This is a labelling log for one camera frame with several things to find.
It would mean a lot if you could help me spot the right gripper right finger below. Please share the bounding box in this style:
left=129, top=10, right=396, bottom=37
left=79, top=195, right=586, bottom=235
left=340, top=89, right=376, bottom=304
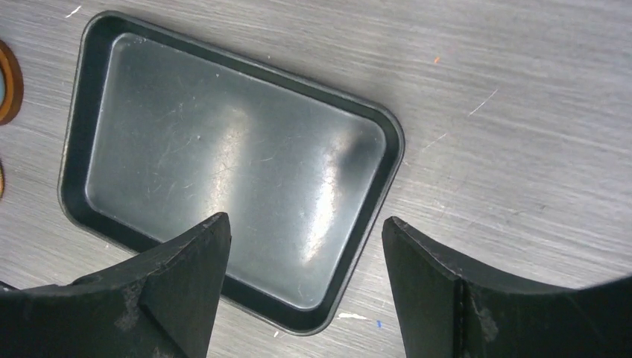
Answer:
left=382, top=217, right=631, bottom=357

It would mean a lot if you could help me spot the black serving tray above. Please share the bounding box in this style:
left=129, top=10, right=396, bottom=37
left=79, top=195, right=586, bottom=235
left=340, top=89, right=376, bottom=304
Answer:
left=58, top=10, right=405, bottom=336

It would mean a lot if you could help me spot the blue patterned mug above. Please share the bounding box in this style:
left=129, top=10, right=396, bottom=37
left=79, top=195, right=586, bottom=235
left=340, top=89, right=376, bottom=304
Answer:
left=0, top=69, right=6, bottom=104

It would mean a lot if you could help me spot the rattan coaster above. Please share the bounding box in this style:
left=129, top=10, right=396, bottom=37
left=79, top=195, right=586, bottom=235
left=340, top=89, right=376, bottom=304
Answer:
left=0, top=164, right=5, bottom=199

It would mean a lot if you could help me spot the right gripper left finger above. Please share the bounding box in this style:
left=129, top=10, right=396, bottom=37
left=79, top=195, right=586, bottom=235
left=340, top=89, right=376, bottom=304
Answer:
left=1, top=213, right=231, bottom=357

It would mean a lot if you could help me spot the wooden coaster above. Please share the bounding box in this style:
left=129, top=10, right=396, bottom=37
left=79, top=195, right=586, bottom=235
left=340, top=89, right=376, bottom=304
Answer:
left=1, top=41, right=24, bottom=125

